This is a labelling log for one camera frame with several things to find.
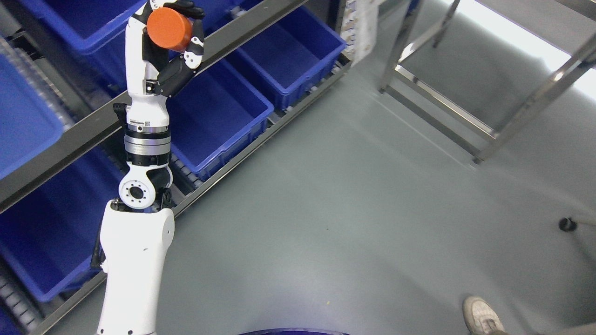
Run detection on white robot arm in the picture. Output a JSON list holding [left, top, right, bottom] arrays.
[[96, 127, 175, 335]]

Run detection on blue bin lower right-middle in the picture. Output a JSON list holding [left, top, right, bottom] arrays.
[[226, 6, 345, 110]]

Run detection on blue bin lower middle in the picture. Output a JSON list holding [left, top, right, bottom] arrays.
[[166, 60, 274, 181]]

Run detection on white paper label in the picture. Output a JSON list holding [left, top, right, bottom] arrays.
[[340, 0, 384, 65]]

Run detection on blue bin top left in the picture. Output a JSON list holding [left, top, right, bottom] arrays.
[[21, 0, 146, 91]]

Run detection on shallow blue plastic tray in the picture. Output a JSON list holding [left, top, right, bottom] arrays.
[[0, 39, 64, 178]]

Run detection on orange cylindrical capacitor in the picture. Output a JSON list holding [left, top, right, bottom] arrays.
[[146, 7, 192, 53]]

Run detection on metal shelf rack frame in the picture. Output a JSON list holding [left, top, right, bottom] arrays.
[[0, 0, 354, 335]]

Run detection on metal desk frame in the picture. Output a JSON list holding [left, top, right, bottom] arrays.
[[379, 0, 595, 164]]

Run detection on blue bin lower left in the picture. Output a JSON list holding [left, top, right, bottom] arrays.
[[0, 147, 123, 302]]

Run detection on white sneaker shoe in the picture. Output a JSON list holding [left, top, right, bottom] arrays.
[[462, 295, 505, 335]]

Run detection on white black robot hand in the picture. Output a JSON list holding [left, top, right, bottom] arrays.
[[125, 0, 206, 133]]

